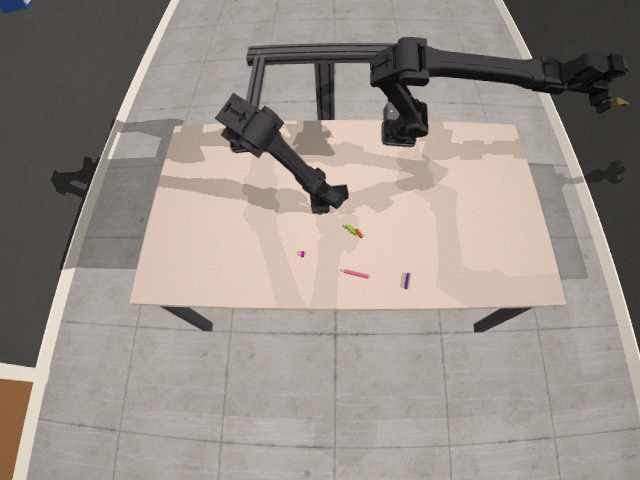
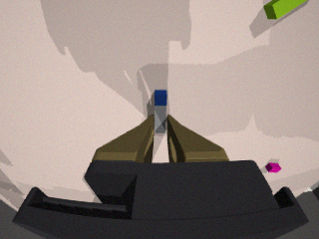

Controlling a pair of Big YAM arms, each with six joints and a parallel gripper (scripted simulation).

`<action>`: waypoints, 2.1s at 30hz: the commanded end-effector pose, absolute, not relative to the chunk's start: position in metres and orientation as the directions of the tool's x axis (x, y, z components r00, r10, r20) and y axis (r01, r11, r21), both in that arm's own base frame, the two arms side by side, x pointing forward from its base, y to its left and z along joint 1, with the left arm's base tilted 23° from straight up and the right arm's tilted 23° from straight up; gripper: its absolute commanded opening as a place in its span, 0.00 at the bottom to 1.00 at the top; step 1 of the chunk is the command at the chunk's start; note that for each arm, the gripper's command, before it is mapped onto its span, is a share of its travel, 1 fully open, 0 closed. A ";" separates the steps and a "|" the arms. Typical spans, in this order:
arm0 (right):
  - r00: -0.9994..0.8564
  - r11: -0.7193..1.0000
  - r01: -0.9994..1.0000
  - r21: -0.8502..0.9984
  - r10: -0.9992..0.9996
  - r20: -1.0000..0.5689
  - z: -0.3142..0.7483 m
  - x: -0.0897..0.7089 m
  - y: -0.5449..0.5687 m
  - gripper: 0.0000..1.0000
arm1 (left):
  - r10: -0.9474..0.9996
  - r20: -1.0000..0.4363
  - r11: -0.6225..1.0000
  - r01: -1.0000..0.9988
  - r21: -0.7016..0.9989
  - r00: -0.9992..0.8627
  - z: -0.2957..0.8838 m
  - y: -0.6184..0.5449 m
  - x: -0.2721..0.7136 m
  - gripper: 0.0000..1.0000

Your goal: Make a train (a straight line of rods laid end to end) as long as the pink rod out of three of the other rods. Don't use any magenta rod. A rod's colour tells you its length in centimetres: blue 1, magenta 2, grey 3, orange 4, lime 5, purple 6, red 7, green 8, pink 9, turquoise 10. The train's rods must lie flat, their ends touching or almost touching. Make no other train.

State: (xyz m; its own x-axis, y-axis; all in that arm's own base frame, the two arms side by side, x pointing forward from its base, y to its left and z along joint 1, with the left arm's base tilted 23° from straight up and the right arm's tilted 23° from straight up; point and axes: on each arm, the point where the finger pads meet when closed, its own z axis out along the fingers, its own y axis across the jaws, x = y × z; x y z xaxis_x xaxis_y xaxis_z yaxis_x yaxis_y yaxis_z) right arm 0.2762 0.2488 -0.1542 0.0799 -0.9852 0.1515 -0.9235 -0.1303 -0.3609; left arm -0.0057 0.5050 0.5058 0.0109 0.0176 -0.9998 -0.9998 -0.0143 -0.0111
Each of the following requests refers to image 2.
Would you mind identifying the grey rod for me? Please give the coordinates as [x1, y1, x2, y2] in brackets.
[155, 106, 166, 133]

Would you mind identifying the small blue block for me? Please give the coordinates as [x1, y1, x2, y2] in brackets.
[155, 90, 167, 106]

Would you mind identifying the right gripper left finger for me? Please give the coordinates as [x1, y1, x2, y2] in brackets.
[91, 115, 155, 162]

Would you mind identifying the lime green rod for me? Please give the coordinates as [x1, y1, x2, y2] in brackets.
[263, 0, 307, 19]

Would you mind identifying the small magenta block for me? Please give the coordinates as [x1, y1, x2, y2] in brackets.
[265, 162, 282, 172]

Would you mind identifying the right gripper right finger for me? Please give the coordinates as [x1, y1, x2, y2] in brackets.
[166, 115, 229, 162]

